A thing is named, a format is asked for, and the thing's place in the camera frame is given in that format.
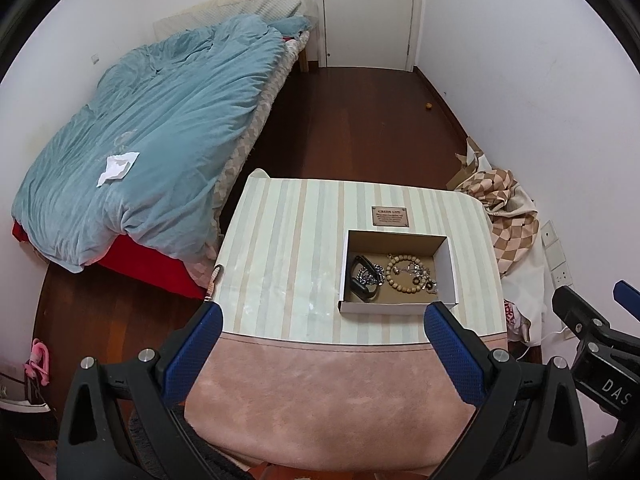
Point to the red white printed cloth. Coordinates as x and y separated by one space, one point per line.
515 320

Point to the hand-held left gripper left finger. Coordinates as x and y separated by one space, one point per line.
192 355

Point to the blue duvet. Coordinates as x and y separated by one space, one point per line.
165 125

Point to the white quilted pillow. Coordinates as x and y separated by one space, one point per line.
280 5

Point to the white door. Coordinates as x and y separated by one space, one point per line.
370 15

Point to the black smart band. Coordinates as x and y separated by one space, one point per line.
362 291

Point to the brown cloth label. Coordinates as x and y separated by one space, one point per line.
391 216

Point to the white paper sheet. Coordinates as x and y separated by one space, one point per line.
117 167

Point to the white wall switch plate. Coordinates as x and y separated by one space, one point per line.
551 235

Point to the brown checkered cloth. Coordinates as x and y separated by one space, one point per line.
510 230

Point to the red bed sheet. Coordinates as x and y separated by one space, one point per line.
145 267

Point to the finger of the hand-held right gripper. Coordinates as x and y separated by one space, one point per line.
629 297
582 315

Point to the white cardboard box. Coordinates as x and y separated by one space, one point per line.
390 307

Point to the pink plastic hanger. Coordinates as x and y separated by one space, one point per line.
39 357

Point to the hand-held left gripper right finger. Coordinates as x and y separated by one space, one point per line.
450 355

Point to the bed with checkered sheet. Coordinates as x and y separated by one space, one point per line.
250 135

